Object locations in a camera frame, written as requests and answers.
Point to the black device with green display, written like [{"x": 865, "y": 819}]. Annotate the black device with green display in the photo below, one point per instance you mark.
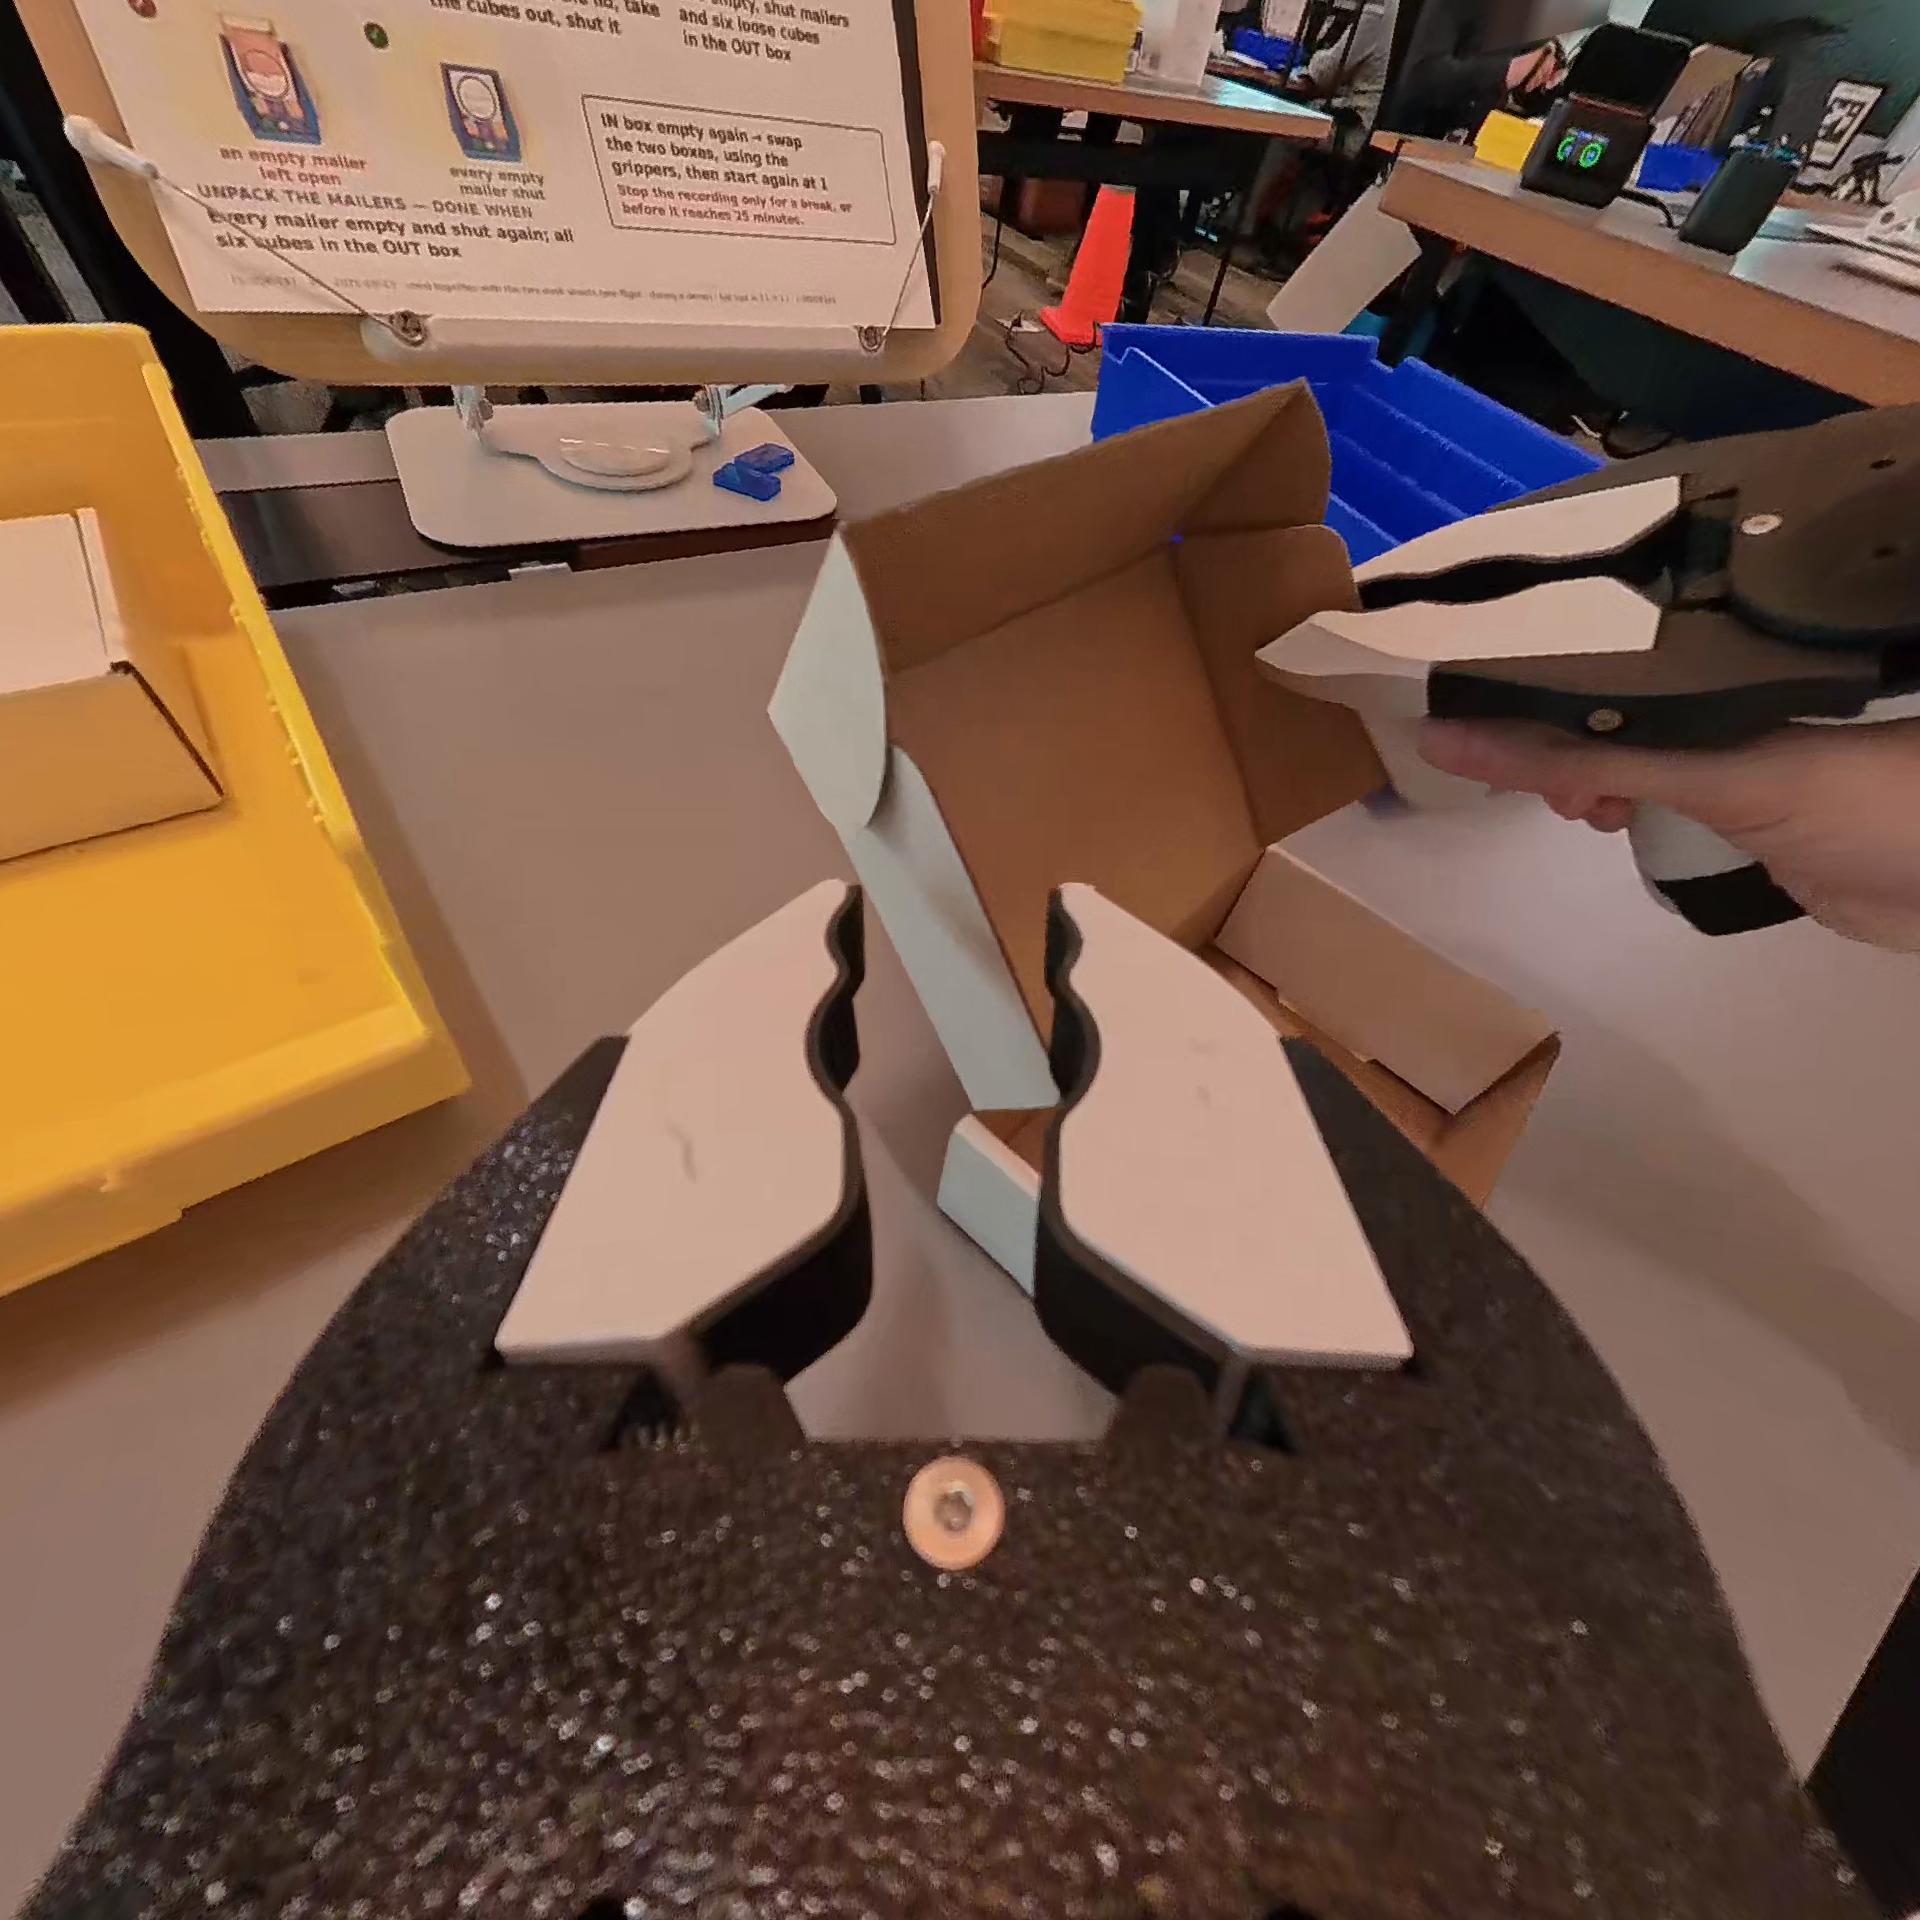
[{"x": 1581, "y": 150}]

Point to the blue plastic bin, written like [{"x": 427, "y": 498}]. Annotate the blue plastic bin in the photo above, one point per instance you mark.
[{"x": 1425, "y": 435}]

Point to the small yellow container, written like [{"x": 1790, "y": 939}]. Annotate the small yellow container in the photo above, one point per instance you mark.
[{"x": 1507, "y": 140}]

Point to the black cylinder speaker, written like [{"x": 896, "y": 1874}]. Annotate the black cylinder speaker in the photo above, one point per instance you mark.
[{"x": 1737, "y": 198}]

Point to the white sign stand base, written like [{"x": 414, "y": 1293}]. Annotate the white sign stand base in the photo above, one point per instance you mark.
[{"x": 495, "y": 509}]

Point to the orange traffic cone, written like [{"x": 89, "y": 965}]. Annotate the orange traffic cone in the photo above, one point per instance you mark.
[{"x": 1095, "y": 278}]

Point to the white flat panel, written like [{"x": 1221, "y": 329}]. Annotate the white flat panel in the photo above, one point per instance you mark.
[{"x": 1342, "y": 262}]

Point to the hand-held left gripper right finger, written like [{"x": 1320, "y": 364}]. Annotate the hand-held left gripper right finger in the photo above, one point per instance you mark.
[{"x": 1214, "y": 1170}]

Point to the wooden background table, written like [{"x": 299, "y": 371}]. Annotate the wooden background table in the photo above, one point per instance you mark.
[
  {"x": 1171, "y": 103},
  {"x": 1649, "y": 287}
]

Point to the rounded wooden sign board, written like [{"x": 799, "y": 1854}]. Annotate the rounded wooden sign board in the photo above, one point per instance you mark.
[{"x": 959, "y": 179}]

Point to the yellow background bin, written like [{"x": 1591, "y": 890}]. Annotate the yellow background bin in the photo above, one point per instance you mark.
[{"x": 1058, "y": 36}]

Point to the printed instruction sheet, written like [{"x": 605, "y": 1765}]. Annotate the printed instruction sheet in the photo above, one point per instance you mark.
[{"x": 451, "y": 224}]

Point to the small blue plastic block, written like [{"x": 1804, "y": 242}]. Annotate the small blue plastic block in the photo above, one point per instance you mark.
[
  {"x": 771, "y": 458},
  {"x": 746, "y": 480}
]

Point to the white cardboard mailer box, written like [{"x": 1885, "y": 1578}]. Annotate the white cardboard mailer box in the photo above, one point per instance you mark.
[
  {"x": 59, "y": 599},
  {"x": 1080, "y": 705}
]

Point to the person's right hand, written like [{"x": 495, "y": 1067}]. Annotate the person's right hand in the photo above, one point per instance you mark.
[{"x": 1831, "y": 810}]

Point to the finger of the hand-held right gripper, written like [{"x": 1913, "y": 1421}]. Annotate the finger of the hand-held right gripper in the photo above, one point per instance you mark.
[
  {"x": 1470, "y": 629},
  {"x": 1546, "y": 539}
]

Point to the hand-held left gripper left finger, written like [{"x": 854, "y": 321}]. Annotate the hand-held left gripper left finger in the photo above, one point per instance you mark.
[{"x": 690, "y": 1170}]

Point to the yellow plastic bin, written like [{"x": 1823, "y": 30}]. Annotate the yellow plastic bin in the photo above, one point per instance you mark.
[{"x": 224, "y": 975}]

